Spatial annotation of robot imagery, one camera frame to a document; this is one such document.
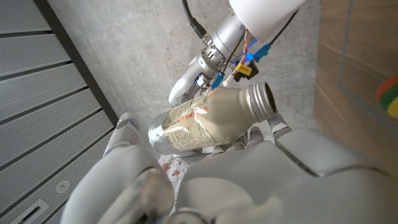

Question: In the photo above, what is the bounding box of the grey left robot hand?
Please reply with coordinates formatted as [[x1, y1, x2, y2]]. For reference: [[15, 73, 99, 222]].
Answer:
[[60, 111, 398, 224]]

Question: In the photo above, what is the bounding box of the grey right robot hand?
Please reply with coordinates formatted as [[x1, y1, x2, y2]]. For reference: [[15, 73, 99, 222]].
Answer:
[[167, 55, 219, 107]]

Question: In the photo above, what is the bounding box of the cream bottle with yellow label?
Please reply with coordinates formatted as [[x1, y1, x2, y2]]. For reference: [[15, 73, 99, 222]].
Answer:
[[148, 82, 277, 156]]

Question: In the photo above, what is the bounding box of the grey tape table outline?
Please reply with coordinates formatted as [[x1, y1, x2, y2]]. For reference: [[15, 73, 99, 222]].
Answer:
[[337, 0, 398, 138]]

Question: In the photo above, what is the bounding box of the floral backdrop cloth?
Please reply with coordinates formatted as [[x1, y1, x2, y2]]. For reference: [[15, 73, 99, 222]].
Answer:
[[158, 154, 193, 215]]

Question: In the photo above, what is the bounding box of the colourful striped wooden maraca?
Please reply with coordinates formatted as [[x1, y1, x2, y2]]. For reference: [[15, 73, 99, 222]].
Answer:
[[375, 76, 398, 119]]

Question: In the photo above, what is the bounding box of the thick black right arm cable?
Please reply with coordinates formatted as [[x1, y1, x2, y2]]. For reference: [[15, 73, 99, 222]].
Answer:
[[182, 0, 214, 44]]

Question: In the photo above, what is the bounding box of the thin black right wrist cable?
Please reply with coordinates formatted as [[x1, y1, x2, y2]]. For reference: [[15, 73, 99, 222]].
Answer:
[[269, 9, 301, 47]]

